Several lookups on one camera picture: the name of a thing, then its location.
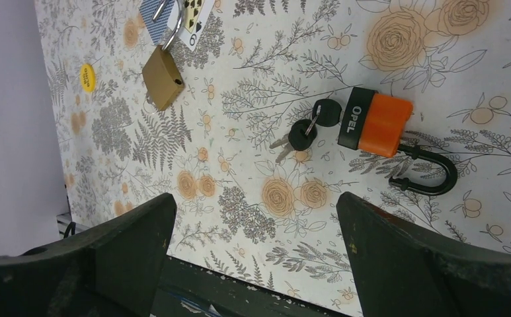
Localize orange black padlock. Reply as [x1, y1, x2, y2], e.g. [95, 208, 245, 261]
[338, 87, 457, 196]

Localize black-headed keys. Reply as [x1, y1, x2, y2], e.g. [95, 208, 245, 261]
[269, 98, 342, 163]

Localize face-up playing card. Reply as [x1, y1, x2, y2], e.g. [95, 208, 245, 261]
[178, 0, 215, 51]

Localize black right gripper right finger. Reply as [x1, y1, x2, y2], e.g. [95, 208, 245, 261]
[336, 192, 511, 316]

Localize yellow round token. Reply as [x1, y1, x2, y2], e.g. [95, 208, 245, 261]
[79, 63, 96, 92]

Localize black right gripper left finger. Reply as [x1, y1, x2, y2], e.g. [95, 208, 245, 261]
[0, 194, 177, 316]

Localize blue-backed playing card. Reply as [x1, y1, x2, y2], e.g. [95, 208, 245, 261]
[139, 0, 185, 50]

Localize brass padlock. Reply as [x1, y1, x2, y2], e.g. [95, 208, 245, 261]
[142, 1, 186, 112]

